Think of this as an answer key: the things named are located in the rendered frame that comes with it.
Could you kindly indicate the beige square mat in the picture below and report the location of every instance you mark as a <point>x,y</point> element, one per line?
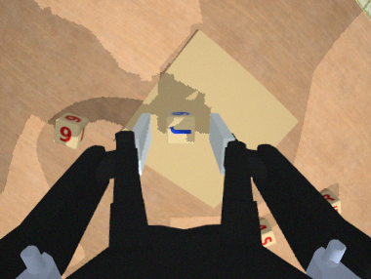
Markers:
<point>206,79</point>

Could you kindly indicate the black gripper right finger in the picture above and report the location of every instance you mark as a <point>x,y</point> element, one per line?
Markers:
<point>324,243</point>

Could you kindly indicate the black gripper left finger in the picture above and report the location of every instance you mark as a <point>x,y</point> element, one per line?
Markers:
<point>42,246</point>

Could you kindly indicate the cream block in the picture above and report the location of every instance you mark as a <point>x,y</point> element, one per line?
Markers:
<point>70,130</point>
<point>180,126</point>
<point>267,233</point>
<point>333,200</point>

